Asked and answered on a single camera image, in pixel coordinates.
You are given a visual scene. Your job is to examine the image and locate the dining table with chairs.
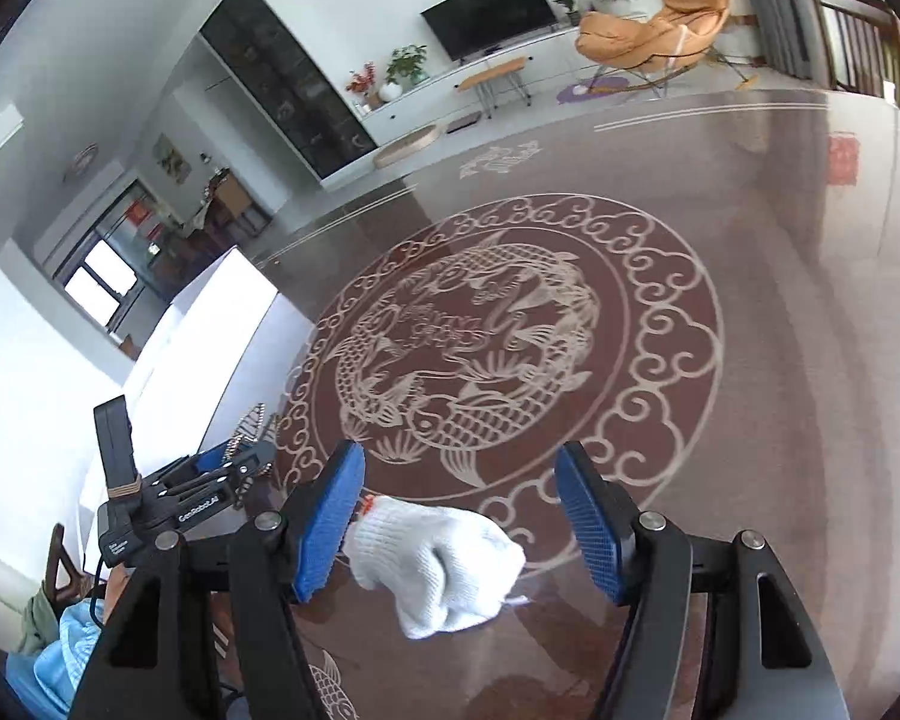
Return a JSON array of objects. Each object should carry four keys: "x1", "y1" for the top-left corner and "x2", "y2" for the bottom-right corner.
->
[{"x1": 162, "y1": 169, "x2": 272, "y2": 271}]

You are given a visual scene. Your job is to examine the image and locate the white cardboard box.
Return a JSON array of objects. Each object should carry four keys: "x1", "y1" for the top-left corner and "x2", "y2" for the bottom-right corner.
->
[{"x1": 123, "y1": 249, "x2": 313, "y2": 476}]

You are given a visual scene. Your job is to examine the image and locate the wooden bench hairpin legs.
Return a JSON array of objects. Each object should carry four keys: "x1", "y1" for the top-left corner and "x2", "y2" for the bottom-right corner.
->
[{"x1": 457, "y1": 55, "x2": 533, "y2": 119}]

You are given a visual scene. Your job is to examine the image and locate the white tv cabinet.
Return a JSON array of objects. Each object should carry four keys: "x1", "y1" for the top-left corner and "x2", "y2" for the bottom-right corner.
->
[{"x1": 361, "y1": 28, "x2": 595, "y2": 146}]

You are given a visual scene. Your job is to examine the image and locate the black flat television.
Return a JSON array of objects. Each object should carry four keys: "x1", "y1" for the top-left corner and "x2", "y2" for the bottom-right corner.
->
[{"x1": 421, "y1": 0, "x2": 557, "y2": 60}]

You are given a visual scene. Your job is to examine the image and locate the oval beige floor mat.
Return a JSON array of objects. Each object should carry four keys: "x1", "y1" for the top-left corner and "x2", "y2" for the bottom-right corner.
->
[{"x1": 374, "y1": 124, "x2": 442, "y2": 169}]

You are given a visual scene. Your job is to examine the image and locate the green potted plant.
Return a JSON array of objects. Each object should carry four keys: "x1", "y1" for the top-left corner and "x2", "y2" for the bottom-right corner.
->
[{"x1": 386, "y1": 44, "x2": 429, "y2": 88}]

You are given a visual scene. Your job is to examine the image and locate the red flower vase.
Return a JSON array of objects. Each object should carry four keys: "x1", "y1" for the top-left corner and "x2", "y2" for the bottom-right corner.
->
[{"x1": 346, "y1": 62, "x2": 382, "y2": 110}]

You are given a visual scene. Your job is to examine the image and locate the dark wooden chair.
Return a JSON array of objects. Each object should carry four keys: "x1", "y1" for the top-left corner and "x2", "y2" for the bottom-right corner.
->
[{"x1": 813, "y1": 0, "x2": 900, "y2": 109}]

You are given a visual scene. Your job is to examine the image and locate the orange lounge chair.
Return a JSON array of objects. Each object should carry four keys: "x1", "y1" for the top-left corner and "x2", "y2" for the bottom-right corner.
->
[{"x1": 575, "y1": 0, "x2": 756, "y2": 98}]

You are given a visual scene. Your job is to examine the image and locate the black glass display cabinet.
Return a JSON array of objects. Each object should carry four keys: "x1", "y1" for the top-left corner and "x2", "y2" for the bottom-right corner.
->
[{"x1": 199, "y1": 0, "x2": 377, "y2": 179}]

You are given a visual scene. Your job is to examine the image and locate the white glove orange cuff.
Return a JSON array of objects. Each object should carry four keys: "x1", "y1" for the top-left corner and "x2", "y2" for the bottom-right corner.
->
[{"x1": 343, "y1": 496, "x2": 526, "y2": 640}]

